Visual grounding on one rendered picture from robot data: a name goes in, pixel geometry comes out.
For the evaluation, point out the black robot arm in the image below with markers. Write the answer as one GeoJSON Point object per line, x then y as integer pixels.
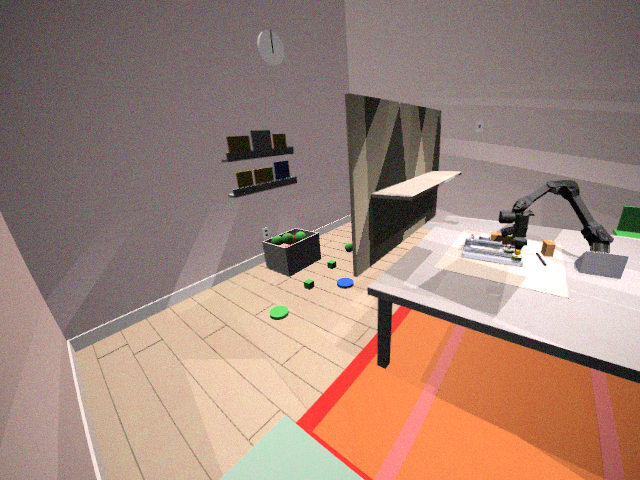
{"type": "Point", "coordinates": [593, 232]}

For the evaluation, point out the orange-yellow block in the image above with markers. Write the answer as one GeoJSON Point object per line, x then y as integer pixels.
{"type": "Point", "coordinates": [548, 248]}

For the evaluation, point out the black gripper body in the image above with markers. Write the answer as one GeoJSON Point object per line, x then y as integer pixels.
{"type": "Point", "coordinates": [520, 233]}

